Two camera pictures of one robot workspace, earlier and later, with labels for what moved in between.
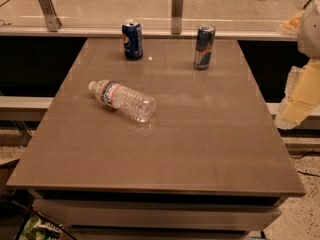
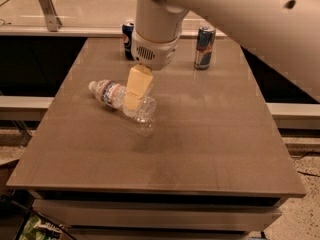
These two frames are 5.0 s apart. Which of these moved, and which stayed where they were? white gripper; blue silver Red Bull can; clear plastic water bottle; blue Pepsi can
Moved: white gripper
Stayed: blue silver Red Bull can; clear plastic water bottle; blue Pepsi can
